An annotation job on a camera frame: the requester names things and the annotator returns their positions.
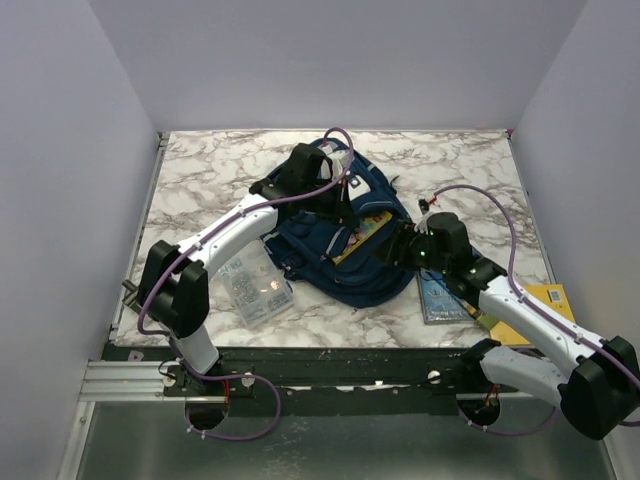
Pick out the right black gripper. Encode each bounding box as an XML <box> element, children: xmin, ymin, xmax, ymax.
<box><xmin>368</xmin><ymin>219</ymin><xmax>450</xmax><ymax>275</ymax></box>

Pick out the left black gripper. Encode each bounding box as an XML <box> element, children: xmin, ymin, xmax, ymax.
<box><xmin>301</xmin><ymin>177</ymin><xmax>360</xmax><ymax>227</ymax></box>

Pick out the navy blue student backpack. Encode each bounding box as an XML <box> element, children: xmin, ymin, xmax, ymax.
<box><xmin>261</xmin><ymin>152</ymin><xmax>414</xmax><ymax>309</ymax></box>

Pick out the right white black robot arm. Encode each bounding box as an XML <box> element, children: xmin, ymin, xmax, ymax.
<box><xmin>375</xmin><ymin>212</ymin><xmax>639</xmax><ymax>440</ymax></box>

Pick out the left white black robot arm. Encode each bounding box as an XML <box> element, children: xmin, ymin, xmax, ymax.
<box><xmin>137</xmin><ymin>139</ymin><xmax>355</xmax><ymax>395</ymax></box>

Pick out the dark blue hardcover book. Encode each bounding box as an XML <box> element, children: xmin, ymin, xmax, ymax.
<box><xmin>416</xmin><ymin>270</ymin><xmax>475</xmax><ymax>325</ymax></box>

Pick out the clear plastic parts box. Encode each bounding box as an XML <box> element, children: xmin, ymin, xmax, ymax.
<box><xmin>218</xmin><ymin>241</ymin><xmax>294</xmax><ymax>329</ymax></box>

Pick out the Animal Farm blue book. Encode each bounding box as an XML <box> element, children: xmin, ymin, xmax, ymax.
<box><xmin>461</xmin><ymin>300</ymin><xmax>488</xmax><ymax>329</ymax></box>

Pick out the yellow notebook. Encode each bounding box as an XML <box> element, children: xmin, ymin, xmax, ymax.
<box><xmin>486</xmin><ymin>284</ymin><xmax>576</xmax><ymax>347</ymax></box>

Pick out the metal table clamp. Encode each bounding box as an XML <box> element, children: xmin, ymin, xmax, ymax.
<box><xmin>122</xmin><ymin>279</ymin><xmax>141</xmax><ymax>314</ymax></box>

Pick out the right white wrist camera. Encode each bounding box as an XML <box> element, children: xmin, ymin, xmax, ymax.
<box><xmin>416</xmin><ymin>197</ymin><xmax>437</xmax><ymax>232</ymax></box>

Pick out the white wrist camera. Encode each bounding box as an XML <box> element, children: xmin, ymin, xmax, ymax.
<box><xmin>416</xmin><ymin>197</ymin><xmax>437</xmax><ymax>232</ymax></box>
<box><xmin>318</xmin><ymin>142</ymin><xmax>355</xmax><ymax>186</ymax></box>

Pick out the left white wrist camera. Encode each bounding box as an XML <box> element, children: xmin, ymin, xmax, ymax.
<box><xmin>318</xmin><ymin>142</ymin><xmax>355</xmax><ymax>186</ymax></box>

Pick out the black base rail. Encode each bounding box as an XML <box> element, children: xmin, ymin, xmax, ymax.
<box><xmin>101</xmin><ymin>345</ymin><xmax>515</xmax><ymax>416</ymax></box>

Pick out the aluminium extrusion frame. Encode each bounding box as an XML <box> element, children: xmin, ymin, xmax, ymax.
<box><xmin>79</xmin><ymin>361</ymin><xmax>164</xmax><ymax>402</ymax></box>

